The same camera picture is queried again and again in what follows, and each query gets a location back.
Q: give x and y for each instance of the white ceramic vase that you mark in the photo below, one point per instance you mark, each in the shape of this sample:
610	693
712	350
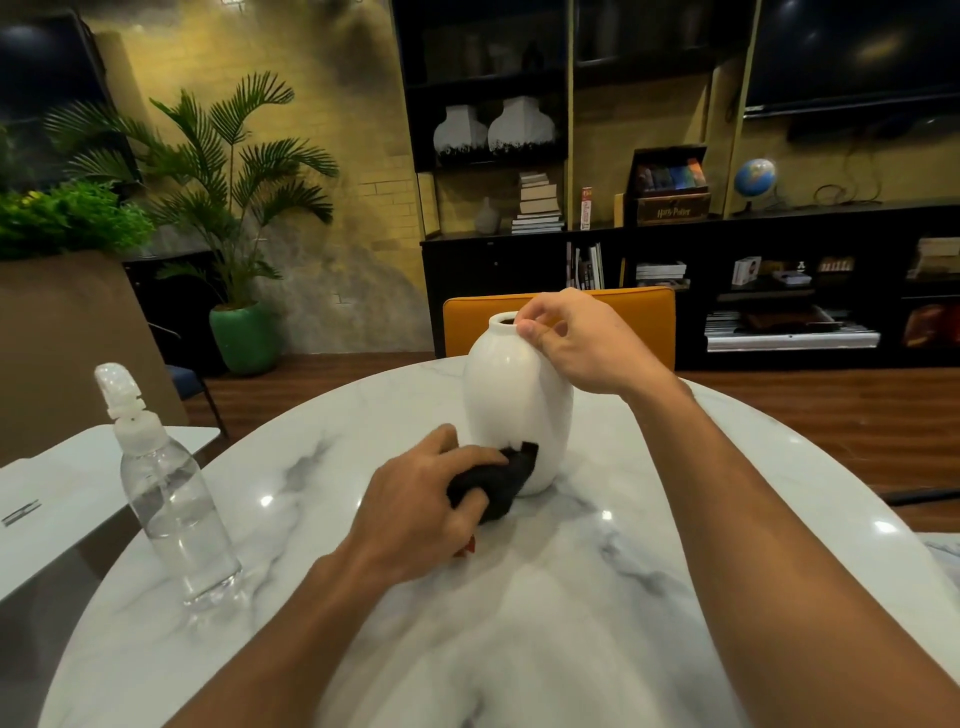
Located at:
514	405

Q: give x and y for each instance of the brown planter box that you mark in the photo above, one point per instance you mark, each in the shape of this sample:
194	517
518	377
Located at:
67	352

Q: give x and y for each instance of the person's right hand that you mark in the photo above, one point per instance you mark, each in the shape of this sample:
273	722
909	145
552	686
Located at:
600	345

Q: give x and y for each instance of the book set chest box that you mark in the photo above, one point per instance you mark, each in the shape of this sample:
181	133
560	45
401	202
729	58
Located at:
670	191

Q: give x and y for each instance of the red upright book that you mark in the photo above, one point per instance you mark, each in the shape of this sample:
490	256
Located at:
586	208

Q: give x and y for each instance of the person's right forearm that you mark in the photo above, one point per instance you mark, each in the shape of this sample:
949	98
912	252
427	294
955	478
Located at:
765	555

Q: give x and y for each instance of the row of upright books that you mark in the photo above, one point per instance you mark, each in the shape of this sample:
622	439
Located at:
585	266

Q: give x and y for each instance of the orange chair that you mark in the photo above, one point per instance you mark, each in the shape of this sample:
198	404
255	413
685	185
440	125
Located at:
480	322

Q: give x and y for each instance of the blue chair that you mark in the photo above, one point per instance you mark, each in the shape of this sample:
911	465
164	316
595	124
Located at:
187	379

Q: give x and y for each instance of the flat stack of books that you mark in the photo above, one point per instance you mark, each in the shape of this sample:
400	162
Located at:
661	273

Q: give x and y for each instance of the person's left forearm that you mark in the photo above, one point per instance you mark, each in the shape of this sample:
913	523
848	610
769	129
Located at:
292	637

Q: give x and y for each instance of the leafy green bush plant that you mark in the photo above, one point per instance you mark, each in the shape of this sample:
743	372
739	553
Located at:
67	217

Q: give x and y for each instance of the green ceramic plant pot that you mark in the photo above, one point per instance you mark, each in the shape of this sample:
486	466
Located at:
244	337

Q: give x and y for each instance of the white flat device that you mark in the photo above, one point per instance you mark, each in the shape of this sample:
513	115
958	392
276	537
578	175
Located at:
791	340

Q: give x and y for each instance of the small grey vase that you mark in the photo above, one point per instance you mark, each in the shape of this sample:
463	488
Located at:
487	217

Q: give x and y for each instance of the black shelf cabinet unit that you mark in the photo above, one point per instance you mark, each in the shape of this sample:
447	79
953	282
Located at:
525	270

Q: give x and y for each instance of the small white shelf vase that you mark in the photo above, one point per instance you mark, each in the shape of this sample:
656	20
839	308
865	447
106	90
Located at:
459	131

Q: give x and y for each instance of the small white box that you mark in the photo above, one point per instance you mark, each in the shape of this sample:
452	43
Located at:
745	270

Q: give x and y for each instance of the person's left hand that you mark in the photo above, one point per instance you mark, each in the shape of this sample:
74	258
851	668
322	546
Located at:
409	510

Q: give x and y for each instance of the large white shelf vase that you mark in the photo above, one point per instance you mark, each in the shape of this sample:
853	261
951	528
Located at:
521	124

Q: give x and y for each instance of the tall palm plant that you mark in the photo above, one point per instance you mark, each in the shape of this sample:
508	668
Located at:
225	172

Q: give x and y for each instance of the white side table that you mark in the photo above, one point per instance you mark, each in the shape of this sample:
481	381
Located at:
67	495

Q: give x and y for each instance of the clear plastic spray bottle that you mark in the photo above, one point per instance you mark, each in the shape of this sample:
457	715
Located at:
169	495

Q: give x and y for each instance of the dark framed wall screen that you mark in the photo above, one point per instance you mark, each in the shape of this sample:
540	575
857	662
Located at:
45	75

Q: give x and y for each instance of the black wall television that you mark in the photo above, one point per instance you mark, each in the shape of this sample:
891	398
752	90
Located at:
847	52

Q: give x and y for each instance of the blue desk globe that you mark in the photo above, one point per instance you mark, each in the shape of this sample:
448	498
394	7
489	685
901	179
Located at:
754	180

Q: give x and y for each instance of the person's right thumb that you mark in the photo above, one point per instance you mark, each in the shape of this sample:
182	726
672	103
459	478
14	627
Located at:
551	341

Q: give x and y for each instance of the small red object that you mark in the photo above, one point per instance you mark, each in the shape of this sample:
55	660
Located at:
468	546

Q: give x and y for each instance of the person's left thumb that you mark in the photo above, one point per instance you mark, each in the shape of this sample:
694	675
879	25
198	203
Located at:
471	508

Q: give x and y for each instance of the black cleaning cloth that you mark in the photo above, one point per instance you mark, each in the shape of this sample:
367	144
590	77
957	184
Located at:
491	484

